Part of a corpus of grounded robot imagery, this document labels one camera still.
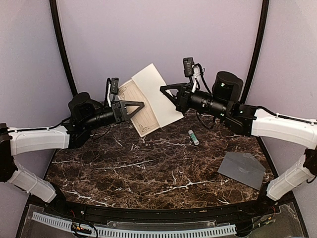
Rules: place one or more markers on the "white slotted cable duct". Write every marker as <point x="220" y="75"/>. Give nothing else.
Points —
<point x="114" y="229"/>

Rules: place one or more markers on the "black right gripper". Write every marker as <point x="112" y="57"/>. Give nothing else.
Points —
<point x="183" y="94"/>

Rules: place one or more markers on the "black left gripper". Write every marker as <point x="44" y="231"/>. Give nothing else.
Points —
<point x="121" y="104"/>

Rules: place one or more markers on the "green and white glue stick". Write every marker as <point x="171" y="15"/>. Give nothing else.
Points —
<point x="193" y="137"/>

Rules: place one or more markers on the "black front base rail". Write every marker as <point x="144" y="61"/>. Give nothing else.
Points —
<point x="241" y="213"/>

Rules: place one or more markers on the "grey paper envelope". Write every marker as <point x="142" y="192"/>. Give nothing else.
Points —
<point x="244" y="168"/>

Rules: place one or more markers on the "black frame post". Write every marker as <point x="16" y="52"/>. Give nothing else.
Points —
<point x="256" y="51"/>
<point x="62" y="48"/>

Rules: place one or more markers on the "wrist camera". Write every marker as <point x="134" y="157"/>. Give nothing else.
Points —
<point x="114" y="86"/>
<point x="188" y="64"/>

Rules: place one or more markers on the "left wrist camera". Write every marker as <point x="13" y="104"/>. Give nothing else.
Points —
<point x="114" y="86"/>

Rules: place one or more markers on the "left black frame post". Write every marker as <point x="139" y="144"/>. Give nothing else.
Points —
<point x="62" y="48"/>

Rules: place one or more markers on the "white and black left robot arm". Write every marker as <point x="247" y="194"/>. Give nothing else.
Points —
<point x="86" y="115"/>

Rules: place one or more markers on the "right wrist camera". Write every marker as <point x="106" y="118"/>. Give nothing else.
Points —
<point x="188" y="64"/>

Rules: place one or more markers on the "beige ornate letter paper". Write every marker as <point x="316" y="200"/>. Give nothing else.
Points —
<point x="158" y="111"/>

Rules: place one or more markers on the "right black frame post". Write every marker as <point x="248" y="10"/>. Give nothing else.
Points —
<point x="256" y="51"/>

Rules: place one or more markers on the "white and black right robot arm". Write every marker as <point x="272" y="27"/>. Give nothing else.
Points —
<point x="222" y="103"/>

